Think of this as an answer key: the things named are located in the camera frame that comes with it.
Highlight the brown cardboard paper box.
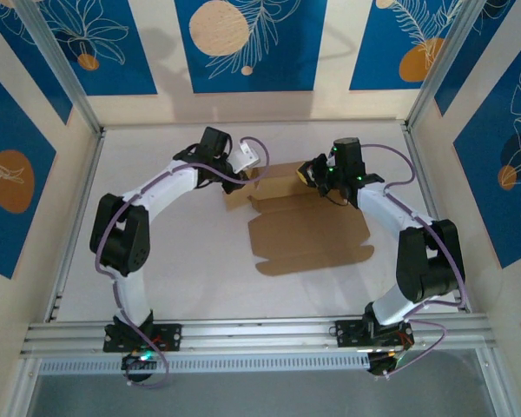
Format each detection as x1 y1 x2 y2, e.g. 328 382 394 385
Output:
222 160 374 277

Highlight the black controller board with LED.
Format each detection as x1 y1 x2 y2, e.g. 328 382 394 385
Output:
121 350 158 384
366 349 413 380

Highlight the aluminium table side rail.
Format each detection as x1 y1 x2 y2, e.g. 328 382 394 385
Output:
401 122 473 314
45 129 108 323

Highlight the horizontal aluminium mounting rail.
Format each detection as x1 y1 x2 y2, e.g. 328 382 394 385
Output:
19 314 498 360

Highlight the slanted aluminium frame post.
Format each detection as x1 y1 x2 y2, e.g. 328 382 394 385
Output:
406 0 511 131
15 0 108 136

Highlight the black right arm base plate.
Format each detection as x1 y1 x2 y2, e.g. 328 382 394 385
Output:
334 319 416 349

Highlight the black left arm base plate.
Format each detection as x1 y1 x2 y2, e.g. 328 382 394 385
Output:
102 323 184 354

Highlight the grey slotted cable duct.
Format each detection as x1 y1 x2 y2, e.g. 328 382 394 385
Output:
36 350 373 377

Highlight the aluminium frame leg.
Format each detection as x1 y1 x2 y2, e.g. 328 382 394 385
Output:
6 358 43 417
477 347 511 417

